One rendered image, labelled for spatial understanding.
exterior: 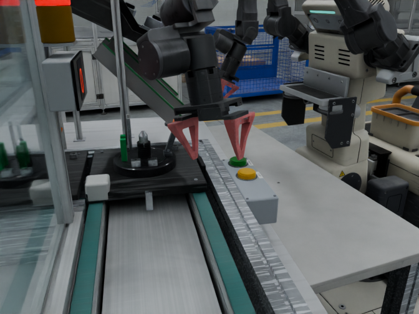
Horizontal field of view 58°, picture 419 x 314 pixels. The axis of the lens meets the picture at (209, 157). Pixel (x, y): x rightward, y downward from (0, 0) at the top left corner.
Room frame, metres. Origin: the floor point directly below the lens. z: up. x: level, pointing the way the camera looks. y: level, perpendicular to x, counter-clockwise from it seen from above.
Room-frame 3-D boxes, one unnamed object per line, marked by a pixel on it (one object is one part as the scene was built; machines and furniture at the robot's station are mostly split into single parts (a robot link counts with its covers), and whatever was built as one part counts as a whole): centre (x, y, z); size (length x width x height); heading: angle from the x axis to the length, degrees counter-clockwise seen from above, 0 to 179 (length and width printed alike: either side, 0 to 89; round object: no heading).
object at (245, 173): (0.75, -0.08, 0.96); 0.04 x 0.04 x 0.02
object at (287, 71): (5.59, -0.65, 0.49); 1.26 x 0.87 x 0.98; 113
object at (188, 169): (0.79, 0.15, 0.96); 0.24 x 0.24 x 0.02; 12
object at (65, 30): (0.58, 0.22, 1.28); 0.05 x 0.05 x 0.05
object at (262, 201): (0.75, -0.08, 0.93); 0.21 x 0.07 x 0.06; 12
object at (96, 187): (0.68, 0.22, 0.97); 0.05 x 0.05 x 0.04; 12
